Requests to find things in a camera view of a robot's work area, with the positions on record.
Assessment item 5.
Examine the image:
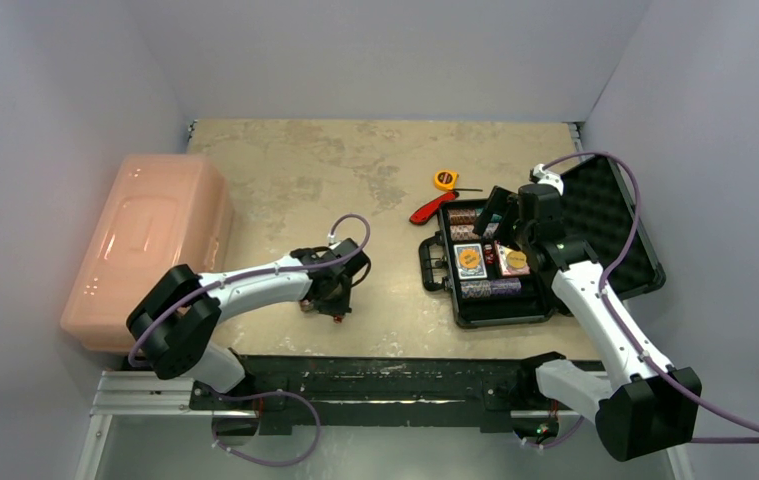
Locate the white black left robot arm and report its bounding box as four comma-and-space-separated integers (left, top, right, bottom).
126, 238, 372, 409

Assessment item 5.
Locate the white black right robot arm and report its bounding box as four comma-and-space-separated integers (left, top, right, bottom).
474, 183, 702, 462

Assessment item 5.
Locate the pink blue chip stack left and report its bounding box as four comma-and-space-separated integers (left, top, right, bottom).
450, 224, 481, 242

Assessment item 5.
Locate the orange blue chip stack right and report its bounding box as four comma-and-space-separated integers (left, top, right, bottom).
481, 222, 500, 240

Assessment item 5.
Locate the red playing card deck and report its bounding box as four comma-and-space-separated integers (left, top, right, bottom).
495, 242, 530, 278

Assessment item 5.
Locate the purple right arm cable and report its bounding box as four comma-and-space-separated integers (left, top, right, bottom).
521, 150, 759, 452

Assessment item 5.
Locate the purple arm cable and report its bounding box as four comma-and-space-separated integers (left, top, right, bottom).
521, 150, 759, 452
127, 213, 374, 468

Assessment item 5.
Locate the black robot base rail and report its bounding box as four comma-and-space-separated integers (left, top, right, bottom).
90, 354, 619, 439

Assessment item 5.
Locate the pink translucent plastic storage box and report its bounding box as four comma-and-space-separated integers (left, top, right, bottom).
60, 154, 234, 354

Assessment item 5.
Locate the orange small blind button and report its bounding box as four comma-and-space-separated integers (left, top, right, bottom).
456, 244, 483, 270

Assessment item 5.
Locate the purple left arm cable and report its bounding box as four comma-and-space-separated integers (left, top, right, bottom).
127, 213, 374, 468

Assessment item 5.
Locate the red black utility knife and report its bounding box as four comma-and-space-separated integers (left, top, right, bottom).
409, 190, 459, 226

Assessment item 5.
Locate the blue playing card deck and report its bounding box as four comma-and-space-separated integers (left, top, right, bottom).
453, 243, 488, 280

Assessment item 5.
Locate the orange big blind button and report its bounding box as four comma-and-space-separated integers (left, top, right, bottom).
503, 249, 528, 271

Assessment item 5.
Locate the yellow tape measure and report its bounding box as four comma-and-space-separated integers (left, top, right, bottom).
433, 170, 482, 192

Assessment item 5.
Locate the black poker set case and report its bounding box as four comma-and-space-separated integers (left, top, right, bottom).
410, 153, 666, 329

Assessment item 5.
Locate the orange black chip stack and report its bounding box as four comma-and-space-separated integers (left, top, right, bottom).
447, 209, 479, 225

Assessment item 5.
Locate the orange purple chip stack front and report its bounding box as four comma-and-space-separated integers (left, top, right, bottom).
460, 280, 492, 299

